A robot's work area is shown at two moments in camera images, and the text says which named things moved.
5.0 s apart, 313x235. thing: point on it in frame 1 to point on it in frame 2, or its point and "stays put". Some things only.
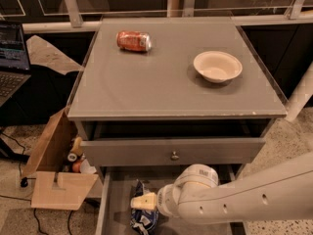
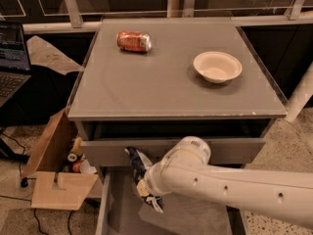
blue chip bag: x=143 y=220 to x=141 y=164
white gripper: x=163 y=200 to x=153 y=182
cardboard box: x=52 y=187 stays put
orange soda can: x=134 y=41 stays put
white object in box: x=86 y=167 stays put
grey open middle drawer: x=115 y=186 stays put
